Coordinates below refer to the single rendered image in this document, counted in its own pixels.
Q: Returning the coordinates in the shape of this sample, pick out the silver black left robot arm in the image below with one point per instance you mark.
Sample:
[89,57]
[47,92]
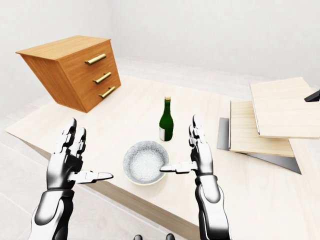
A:
[50,215]

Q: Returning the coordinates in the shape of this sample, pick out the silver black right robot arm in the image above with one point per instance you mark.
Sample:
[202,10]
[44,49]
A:
[212,207]

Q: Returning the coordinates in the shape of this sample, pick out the wooden cabinet with drawers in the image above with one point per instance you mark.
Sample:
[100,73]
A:
[47,67]

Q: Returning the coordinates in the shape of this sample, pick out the small dark rounded shape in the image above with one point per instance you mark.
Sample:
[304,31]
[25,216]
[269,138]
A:
[137,237]
[170,237]

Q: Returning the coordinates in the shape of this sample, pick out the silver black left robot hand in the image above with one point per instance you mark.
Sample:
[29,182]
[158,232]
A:
[61,167]

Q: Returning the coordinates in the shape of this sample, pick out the green wine bottle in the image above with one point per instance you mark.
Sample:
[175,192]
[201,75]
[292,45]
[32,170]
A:
[167,122]

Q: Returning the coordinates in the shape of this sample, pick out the black angular object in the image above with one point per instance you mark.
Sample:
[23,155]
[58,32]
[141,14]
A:
[313,96]

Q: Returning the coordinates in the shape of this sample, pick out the wooden cabinet drawer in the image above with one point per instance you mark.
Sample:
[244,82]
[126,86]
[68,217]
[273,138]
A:
[93,102]
[75,65]
[85,83]

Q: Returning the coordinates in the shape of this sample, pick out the patterned glass bowl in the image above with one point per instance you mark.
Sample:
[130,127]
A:
[143,162]

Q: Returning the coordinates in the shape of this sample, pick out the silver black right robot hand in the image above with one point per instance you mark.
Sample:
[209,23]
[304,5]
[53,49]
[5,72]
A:
[202,157]

